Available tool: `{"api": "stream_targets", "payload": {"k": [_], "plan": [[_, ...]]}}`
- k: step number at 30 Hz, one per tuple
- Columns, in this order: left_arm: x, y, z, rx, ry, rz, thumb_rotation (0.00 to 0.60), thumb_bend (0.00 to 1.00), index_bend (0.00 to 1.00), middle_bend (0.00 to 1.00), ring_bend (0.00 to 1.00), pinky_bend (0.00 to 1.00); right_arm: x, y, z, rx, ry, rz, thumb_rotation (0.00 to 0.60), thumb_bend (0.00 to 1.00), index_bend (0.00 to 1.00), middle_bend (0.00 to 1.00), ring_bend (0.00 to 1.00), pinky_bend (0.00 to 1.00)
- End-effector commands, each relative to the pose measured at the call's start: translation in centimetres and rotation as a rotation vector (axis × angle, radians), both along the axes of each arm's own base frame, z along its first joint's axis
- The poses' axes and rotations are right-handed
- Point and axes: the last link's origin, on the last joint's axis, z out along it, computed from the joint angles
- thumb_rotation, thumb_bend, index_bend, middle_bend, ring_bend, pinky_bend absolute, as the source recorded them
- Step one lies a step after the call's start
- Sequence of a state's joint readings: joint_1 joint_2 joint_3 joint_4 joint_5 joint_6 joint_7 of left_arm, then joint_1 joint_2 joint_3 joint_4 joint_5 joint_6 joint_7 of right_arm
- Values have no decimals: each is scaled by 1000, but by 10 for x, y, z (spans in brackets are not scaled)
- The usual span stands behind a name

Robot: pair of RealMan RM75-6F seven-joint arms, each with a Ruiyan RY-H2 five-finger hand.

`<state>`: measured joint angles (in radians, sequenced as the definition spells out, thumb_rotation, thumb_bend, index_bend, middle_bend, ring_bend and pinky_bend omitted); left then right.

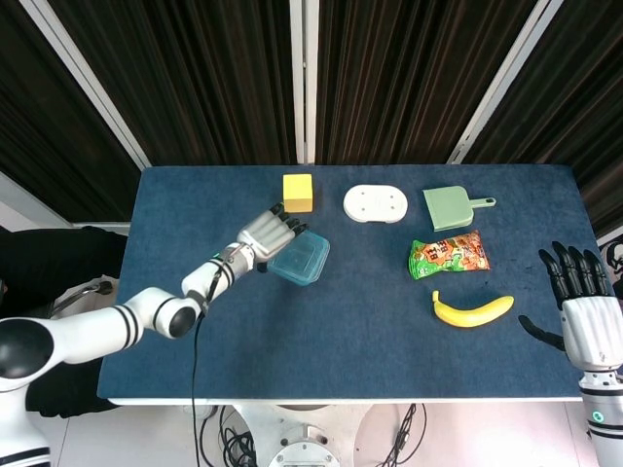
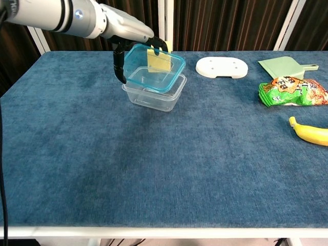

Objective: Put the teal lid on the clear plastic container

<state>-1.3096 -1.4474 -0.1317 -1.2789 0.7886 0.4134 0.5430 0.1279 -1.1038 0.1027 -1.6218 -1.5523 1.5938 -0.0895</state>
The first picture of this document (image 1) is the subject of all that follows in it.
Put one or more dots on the blue velvet table cloth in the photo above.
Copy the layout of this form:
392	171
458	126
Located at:
340	340

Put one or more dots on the white upright frame post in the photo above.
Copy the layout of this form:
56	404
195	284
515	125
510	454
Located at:
303	73

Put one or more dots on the yellow cube block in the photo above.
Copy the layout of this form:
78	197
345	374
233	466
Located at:
297	192

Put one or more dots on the blue translucent plastic lid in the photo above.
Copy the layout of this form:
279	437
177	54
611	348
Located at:
302	258

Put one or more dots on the white table frame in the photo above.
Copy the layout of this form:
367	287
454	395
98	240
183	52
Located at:
340	403

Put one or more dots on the clear plastic container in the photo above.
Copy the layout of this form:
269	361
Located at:
311	281

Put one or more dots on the green orange snack bag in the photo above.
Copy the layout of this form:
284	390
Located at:
448	258

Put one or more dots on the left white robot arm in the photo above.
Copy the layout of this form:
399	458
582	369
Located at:
73	335

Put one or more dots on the white grey robot base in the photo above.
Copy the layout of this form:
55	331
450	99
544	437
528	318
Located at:
302	438

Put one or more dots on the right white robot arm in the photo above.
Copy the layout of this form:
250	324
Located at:
606	418

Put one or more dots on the yellow banana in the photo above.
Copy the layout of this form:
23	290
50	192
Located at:
469	316

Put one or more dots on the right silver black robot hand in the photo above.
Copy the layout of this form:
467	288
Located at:
591	326

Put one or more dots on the white slanted frame post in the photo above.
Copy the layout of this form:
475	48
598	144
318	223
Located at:
97	92
501	87

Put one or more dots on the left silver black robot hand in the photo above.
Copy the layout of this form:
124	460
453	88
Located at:
265	233

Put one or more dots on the black chair with chrome frame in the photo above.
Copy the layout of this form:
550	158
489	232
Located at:
48	258

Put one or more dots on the white oval plastic board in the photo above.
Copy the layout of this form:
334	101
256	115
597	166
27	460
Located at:
375	203

